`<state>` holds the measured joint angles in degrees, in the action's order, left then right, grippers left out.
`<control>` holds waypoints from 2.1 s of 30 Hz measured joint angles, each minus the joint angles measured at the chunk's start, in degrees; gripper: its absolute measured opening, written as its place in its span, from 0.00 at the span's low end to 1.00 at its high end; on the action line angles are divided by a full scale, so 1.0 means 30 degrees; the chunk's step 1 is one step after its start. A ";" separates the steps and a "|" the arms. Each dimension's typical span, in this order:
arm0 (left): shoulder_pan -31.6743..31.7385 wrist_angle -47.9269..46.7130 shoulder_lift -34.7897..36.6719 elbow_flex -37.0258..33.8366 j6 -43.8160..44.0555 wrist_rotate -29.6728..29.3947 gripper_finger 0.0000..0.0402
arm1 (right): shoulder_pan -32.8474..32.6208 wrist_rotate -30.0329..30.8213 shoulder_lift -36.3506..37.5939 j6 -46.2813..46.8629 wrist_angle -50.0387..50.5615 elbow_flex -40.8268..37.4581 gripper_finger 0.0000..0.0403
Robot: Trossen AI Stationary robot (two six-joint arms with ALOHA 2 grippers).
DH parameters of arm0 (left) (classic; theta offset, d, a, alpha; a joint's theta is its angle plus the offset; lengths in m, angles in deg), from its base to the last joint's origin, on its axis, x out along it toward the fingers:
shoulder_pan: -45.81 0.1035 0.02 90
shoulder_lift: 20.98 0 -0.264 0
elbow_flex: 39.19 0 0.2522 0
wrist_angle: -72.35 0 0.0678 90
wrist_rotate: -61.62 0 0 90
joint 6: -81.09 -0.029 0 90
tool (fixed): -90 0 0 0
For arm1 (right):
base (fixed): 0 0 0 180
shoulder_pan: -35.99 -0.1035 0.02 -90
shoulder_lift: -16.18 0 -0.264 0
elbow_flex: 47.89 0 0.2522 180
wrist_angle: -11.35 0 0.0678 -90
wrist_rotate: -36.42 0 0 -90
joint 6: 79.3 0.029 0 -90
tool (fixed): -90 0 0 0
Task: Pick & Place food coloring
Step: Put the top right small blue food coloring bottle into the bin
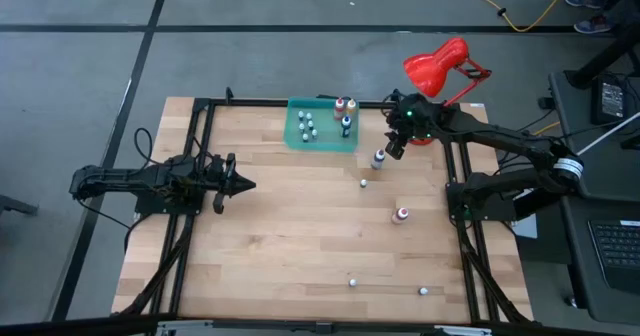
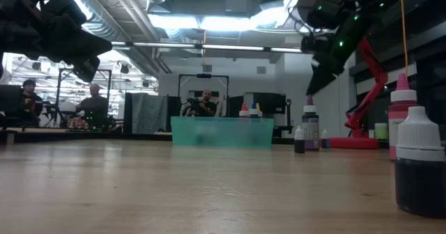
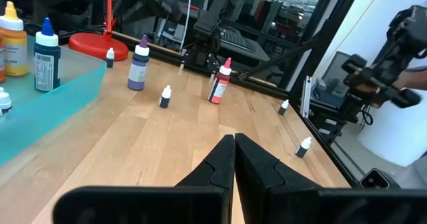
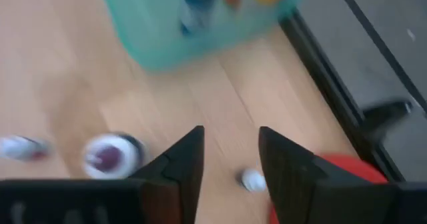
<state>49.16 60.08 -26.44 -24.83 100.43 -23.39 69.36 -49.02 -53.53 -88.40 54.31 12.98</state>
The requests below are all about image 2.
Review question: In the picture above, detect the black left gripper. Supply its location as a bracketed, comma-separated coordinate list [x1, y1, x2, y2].
[38, 16, 114, 83]

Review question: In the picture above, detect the teal translucent plastic bin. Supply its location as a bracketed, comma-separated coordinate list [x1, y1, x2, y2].
[170, 116, 275, 148]

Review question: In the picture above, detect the person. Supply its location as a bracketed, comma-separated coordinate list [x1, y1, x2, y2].
[75, 83, 111, 129]
[17, 79, 45, 127]
[184, 89, 219, 118]

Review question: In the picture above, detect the grey ceiling unit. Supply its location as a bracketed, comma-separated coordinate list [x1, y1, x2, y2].
[224, 0, 250, 17]

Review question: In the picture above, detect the red desk lamp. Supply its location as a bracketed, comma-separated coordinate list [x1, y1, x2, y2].
[299, 0, 390, 150]

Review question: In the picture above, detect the long ceiling light strip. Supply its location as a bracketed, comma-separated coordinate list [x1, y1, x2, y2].
[111, 41, 307, 56]

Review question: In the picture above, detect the small dark food coloring bottle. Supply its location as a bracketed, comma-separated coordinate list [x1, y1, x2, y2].
[394, 105, 446, 218]
[293, 125, 306, 155]

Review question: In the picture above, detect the grey cloth partition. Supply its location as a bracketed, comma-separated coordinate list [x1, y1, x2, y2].
[131, 93, 169, 134]

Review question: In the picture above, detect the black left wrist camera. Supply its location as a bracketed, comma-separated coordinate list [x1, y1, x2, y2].
[41, 0, 88, 26]

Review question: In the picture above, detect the thin yellow cord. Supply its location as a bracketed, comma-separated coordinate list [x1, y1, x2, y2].
[399, 0, 409, 77]

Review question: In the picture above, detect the large purple food coloring bottle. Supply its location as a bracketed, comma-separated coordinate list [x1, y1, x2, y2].
[301, 94, 320, 150]

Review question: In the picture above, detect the pale green jar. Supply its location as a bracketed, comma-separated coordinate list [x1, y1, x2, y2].
[374, 123, 390, 141]

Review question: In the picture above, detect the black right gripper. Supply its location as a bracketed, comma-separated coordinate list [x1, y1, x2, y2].
[301, 31, 349, 96]

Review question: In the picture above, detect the black stand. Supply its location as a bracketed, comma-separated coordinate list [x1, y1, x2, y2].
[273, 98, 295, 137]

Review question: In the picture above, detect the large pink food coloring bottle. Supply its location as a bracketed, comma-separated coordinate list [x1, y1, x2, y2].
[387, 72, 418, 162]

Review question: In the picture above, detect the black background rig frame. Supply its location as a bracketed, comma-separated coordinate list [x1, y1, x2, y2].
[178, 73, 230, 118]
[55, 68, 112, 123]

